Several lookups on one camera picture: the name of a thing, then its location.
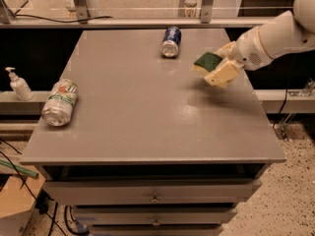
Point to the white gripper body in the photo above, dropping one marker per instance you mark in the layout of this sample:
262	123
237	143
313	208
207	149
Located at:
250	49

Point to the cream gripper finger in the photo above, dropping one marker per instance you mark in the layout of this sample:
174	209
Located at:
225	72
226	51

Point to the green and yellow sponge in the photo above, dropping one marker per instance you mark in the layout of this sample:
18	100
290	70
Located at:
206	63

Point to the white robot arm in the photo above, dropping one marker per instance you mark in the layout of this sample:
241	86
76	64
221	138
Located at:
290	32

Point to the blue soda can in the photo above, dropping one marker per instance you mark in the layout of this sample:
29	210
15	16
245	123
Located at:
171	42

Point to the white 7up can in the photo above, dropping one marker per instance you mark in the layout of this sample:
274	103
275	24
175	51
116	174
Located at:
58	108

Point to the grey drawer cabinet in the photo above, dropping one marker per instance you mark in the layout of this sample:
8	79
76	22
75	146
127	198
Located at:
140	117

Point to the top grey drawer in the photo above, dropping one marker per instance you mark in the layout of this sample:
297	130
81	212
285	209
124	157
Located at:
164	192

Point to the grey drawer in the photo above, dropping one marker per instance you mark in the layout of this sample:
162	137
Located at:
155	215
164	192
162	230

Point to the middle grey drawer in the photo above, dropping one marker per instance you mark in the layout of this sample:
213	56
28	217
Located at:
155	215

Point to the bottom grey drawer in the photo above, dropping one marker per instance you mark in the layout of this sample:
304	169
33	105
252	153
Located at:
162	230

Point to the white pump dispenser bottle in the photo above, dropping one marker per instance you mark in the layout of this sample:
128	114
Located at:
19	85

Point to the green tube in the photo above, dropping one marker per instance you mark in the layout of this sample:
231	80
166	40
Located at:
20	169

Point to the cardboard box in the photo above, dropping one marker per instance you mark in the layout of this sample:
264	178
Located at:
17	204

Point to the grey metal shelf rail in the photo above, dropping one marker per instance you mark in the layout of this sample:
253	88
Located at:
115	23

